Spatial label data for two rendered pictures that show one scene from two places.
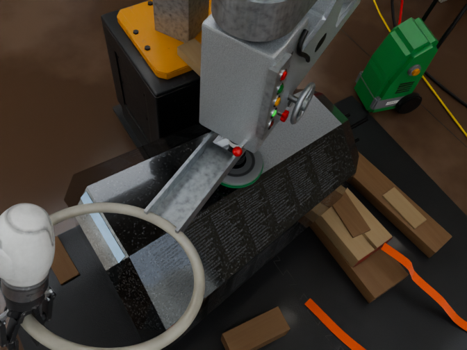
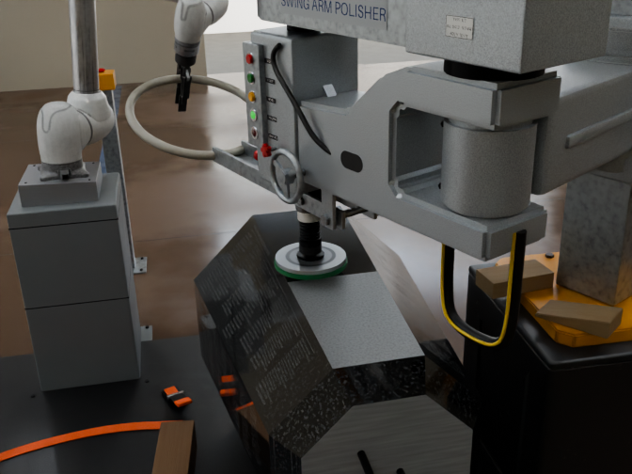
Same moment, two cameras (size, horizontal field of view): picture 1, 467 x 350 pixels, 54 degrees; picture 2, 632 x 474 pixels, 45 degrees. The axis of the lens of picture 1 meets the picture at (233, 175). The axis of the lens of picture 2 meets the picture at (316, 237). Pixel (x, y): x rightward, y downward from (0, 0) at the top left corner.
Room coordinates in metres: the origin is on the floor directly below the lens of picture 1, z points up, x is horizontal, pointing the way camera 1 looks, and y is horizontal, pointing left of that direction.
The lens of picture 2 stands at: (2.05, -1.79, 1.84)
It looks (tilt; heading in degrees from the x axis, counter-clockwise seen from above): 24 degrees down; 120
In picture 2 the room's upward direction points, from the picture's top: 2 degrees counter-clockwise
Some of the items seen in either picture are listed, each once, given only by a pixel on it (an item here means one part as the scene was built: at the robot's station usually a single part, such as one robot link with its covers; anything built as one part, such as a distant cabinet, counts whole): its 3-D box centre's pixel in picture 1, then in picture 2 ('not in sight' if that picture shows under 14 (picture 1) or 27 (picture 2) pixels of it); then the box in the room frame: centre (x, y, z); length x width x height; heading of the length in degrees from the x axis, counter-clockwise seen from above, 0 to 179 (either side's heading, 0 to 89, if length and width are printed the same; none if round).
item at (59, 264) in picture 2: not in sight; (81, 280); (-0.26, 0.20, 0.40); 0.50 x 0.50 x 0.80; 41
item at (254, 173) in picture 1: (235, 160); (310, 257); (0.98, 0.00, 0.86); 0.21 x 0.21 x 0.01
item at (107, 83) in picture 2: not in sight; (115, 174); (-0.79, 0.99, 0.54); 0.20 x 0.20 x 1.09; 40
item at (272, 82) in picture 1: (272, 98); (257, 95); (0.87, -0.07, 1.35); 0.08 x 0.03 x 0.28; 156
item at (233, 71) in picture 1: (260, 63); (323, 118); (1.05, -0.03, 1.30); 0.36 x 0.22 x 0.45; 156
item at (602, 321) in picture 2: not in sight; (577, 312); (1.74, 0.12, 0.80); 0.20 x 0.10 x 0.05; 170
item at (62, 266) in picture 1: (59, 260); not in sight; (0.77, 0.81, 0.02); 0.25 x 0.10 x 0.01; 44
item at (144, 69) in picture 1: (183, 85); (585, 401); (1.76, 0.36, 0.37); 0.66 x 0.66 x 0.74; 40
